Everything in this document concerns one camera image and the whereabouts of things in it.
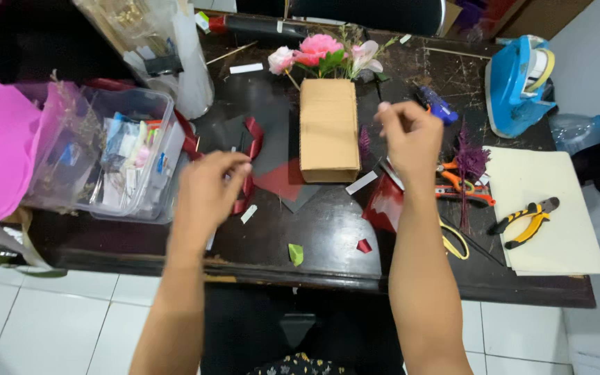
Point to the person's left hand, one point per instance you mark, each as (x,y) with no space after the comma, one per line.
(203,192)

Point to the person's right hand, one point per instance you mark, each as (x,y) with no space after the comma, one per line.
(409,140)

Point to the person's right fingers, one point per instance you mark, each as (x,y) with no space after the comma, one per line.
(389,122)

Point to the person's left fingers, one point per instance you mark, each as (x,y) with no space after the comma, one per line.
(237,169)

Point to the dark red satin ribbon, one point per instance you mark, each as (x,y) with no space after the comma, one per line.
(250,156)

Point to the white paper strip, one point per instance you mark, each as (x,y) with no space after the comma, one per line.
(248,214)
(246,68)
(361,183)

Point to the red paper sheet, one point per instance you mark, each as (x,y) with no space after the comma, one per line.
(282,182)

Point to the black paper sheet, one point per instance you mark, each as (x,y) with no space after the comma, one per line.
(274,135)

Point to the blue glue gun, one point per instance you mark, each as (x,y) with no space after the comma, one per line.
(437,106)

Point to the brown cardboard box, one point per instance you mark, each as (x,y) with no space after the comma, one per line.
(328,130)

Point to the glossy red paper piece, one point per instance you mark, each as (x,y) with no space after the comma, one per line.
(383,206)

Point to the purple dried flower sprig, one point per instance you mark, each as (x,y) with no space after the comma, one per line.
(469,161)

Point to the pink artificial flower bouquet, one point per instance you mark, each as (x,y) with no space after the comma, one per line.
(326,54)

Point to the thin wooden stick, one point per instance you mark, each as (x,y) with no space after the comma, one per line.
(231,53)
(456,53)

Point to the green paper scrap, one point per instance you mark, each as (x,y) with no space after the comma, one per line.
(296,254)

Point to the clear plastic wrap roll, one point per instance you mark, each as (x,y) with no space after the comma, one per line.
(193,67)

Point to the clear plastic storage container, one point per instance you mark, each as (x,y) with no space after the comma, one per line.
(117,156)

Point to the small red paper scrap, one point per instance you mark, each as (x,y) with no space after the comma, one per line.
(364,246)

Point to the blue tape dispenser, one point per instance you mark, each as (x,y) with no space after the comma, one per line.
(518,86)

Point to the black tube with red cap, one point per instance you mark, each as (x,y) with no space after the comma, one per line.
(263,26)

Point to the yellow black pliers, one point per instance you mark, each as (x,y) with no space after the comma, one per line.
(526,220)

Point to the person's dark patterned clothing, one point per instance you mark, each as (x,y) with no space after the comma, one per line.
(300,333)

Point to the cream paper sheets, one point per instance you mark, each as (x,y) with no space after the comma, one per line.
(545,213)

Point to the clear plastic water bottle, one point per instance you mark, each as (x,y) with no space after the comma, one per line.
(584,130)

